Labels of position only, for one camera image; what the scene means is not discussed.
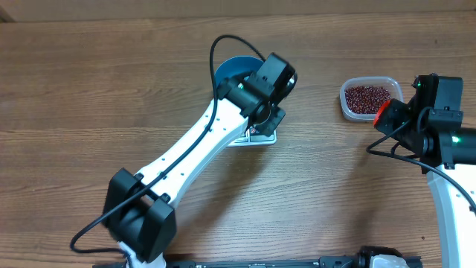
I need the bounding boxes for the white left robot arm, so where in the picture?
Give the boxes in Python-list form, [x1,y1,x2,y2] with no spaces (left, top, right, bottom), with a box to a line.
[103,53,297,267]

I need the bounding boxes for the white digital kitchen scale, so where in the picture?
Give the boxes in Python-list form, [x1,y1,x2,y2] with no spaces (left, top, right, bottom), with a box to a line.
[228,127,277,147]

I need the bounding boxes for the red beans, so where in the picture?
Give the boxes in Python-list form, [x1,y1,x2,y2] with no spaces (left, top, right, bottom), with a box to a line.
[344,86,390,114]

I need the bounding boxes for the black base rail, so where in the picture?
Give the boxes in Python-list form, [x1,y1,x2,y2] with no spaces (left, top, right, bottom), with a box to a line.
[104,246,423,268]

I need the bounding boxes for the blue metal bowl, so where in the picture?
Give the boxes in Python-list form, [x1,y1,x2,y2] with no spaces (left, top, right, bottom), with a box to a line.
[215,56,263,86]

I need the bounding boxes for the orange measuring scoop blue handle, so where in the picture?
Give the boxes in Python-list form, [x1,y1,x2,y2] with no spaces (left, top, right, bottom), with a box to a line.
[373,99,391,127]

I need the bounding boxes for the clear plastic container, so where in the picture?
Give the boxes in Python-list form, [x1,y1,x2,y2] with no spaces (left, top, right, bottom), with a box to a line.
[339,76,404,122]

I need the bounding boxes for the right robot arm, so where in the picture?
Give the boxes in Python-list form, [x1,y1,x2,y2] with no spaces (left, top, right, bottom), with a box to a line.
[373,74,475,267]

